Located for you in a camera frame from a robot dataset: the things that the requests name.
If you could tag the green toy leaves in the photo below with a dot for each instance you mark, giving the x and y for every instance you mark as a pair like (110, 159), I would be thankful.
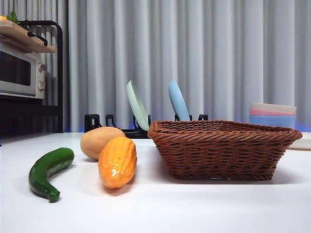
(13, 17)

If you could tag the brown wicker basket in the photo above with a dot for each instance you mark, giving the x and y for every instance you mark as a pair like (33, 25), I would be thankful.
(218, 155)

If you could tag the black metal shelf frame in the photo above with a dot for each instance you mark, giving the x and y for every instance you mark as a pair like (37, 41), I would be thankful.
(60, 72)

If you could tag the pale green plate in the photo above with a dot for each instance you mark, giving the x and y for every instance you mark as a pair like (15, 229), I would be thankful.
(137, 106)

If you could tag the plain wooden board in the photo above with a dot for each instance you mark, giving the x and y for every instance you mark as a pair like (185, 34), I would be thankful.
(14, 44)

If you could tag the black dish rack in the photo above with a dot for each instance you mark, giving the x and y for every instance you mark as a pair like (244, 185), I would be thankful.
(93, 121)

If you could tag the white toaster oven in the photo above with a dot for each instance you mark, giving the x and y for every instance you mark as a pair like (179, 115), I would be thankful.
(19, 70)

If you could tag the pink bowl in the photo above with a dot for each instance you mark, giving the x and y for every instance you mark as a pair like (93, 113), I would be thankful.
(257, 112)

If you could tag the white flat plate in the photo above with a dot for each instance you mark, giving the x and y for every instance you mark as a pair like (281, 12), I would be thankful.
(303, 143)

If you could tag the orange toy corn cob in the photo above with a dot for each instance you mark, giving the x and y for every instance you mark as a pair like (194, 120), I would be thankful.
(116, 165)

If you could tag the pale blue plate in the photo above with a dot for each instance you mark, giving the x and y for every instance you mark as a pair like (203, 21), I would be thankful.
(178, 102)

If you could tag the white bowl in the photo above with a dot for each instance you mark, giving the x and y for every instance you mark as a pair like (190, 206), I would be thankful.
(272, 107)

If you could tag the grey pleated curtain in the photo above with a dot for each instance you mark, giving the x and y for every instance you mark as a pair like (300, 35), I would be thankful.
(218, 48)

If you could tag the tan toy potato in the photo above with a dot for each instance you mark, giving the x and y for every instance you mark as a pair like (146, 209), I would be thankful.
(93, 145)

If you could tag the yellow toy fruit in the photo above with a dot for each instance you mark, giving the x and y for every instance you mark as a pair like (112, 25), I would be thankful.
(2, 18)

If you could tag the green toy cucumber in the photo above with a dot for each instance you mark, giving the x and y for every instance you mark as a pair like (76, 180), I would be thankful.
(48, 167)

